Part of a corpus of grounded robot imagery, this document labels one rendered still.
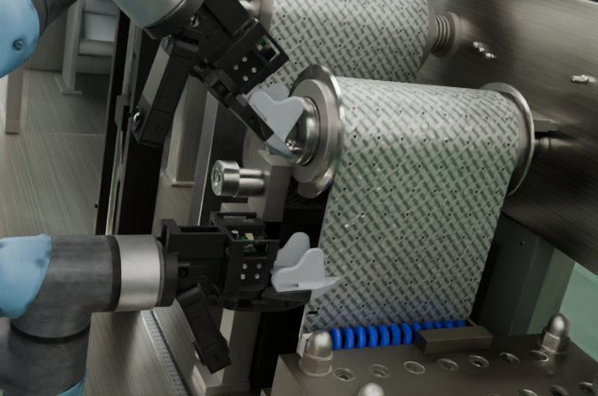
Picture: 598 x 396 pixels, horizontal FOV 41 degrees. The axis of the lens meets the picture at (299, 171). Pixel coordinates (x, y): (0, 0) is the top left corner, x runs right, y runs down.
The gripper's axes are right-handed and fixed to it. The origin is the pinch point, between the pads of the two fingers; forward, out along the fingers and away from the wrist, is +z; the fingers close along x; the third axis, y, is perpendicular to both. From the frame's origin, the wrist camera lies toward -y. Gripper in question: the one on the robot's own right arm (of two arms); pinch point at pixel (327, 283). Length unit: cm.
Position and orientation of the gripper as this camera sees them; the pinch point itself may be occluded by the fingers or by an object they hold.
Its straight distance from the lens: 89.9
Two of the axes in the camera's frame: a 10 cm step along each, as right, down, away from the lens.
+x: -3.9, -3.7, 8.4
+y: 1.8, -9.3, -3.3
